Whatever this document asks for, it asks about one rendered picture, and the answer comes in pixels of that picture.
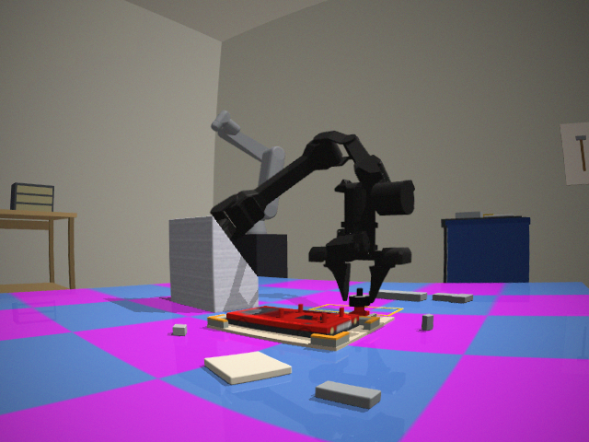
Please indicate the cream flat square slab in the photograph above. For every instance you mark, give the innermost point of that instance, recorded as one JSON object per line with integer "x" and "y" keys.
{"x": 247, "y": 367}

